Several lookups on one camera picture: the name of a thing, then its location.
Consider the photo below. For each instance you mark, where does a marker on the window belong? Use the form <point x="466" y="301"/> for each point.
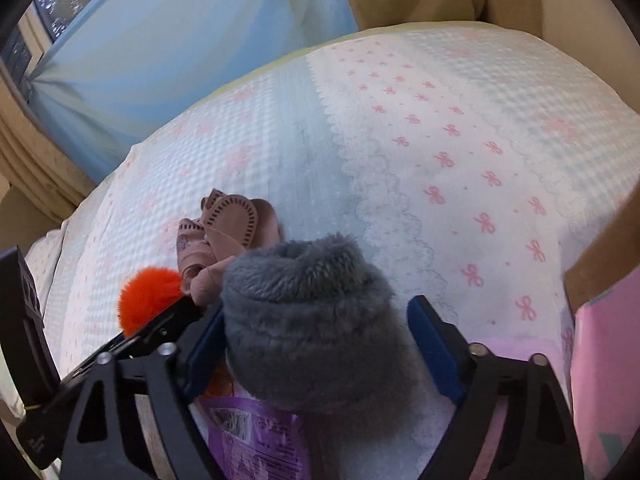
<point x="45" y="5"/>

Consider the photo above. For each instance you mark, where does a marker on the cardboard box with pink side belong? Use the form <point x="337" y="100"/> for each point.
<point x="607" y="310"/>

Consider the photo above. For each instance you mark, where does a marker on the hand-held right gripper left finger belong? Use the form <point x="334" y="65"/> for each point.
<point x="206" y="345"/>

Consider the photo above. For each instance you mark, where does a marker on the orange fluffy pom-pom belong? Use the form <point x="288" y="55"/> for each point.
<point x="147" y="297"/>

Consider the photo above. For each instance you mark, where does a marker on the light blue curtain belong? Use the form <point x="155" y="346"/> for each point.
<point x="175" y="50"/>

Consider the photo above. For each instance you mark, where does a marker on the pink fabric baby shoe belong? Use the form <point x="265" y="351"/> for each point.
<point x="225" y="240"/>

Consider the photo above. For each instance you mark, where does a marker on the bow printed blanket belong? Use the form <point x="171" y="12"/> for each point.
<point x="400" y="160"/>

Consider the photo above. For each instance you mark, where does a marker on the beige curtain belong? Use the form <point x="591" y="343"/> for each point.
<point x="35" y="160"/>

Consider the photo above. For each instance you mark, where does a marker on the grey fuzzy sock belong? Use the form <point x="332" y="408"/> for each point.
<point x="310" y="320"/>

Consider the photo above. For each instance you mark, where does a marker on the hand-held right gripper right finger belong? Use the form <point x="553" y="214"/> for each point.
<point x="440" y="345"/>

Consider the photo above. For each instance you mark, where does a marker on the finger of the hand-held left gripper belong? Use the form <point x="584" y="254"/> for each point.
<point x="145" y="332"/>

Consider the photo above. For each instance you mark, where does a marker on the purple plastic packet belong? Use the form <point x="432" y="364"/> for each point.
<point x="255" y="440"/>

